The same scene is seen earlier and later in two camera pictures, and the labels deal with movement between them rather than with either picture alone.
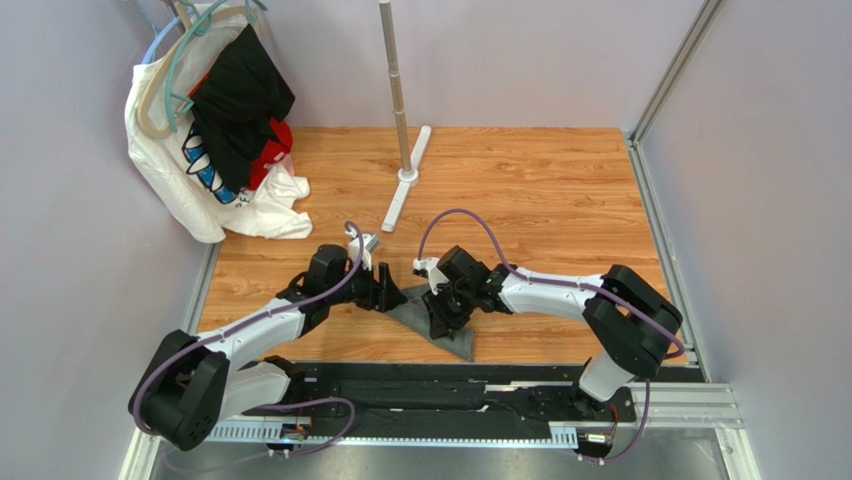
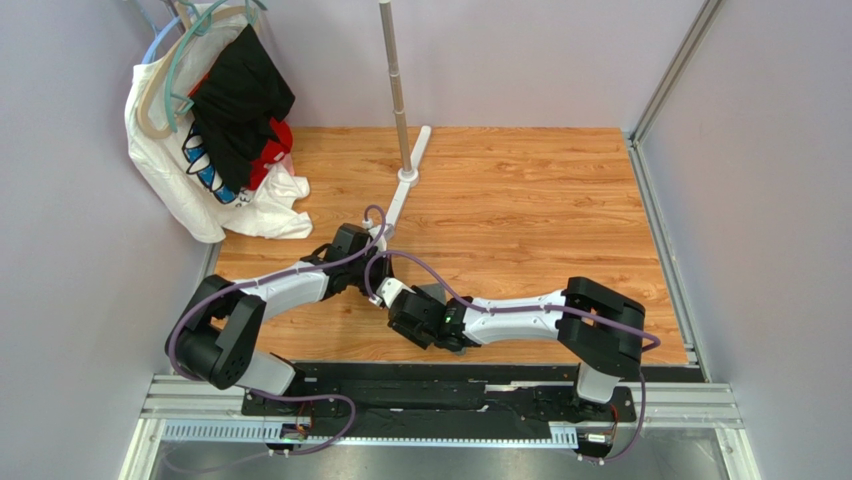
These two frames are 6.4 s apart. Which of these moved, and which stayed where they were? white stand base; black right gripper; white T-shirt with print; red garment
Moved: black right gripper
Stayed: red garment; white stand base; white T-shirt with print
